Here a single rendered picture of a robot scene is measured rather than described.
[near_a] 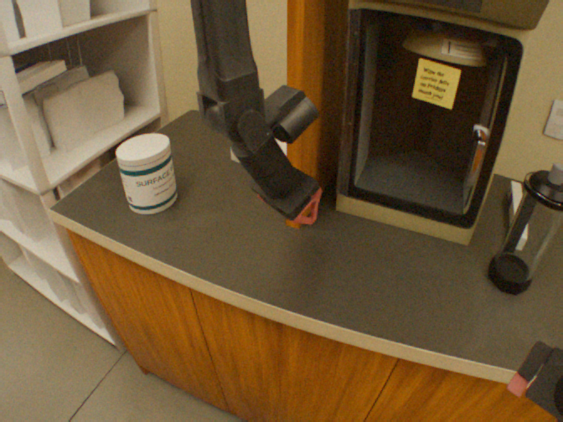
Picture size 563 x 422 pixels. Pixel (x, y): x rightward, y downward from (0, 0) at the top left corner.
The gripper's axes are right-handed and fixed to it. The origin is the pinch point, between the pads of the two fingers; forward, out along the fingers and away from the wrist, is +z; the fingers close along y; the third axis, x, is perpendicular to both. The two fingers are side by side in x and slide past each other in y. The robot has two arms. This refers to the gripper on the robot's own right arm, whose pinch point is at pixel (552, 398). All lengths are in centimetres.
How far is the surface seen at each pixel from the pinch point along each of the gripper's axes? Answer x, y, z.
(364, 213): -13, 50, 17
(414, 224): -17.9, 39.9, 19.7
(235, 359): 32, 57, 31
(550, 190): -28.8, 15.2, 1.0
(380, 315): 3.2, 30.6, 9.9
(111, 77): -3, 156, -8
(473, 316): -7.3, 17.0, 16.0
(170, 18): -33, 145, -13
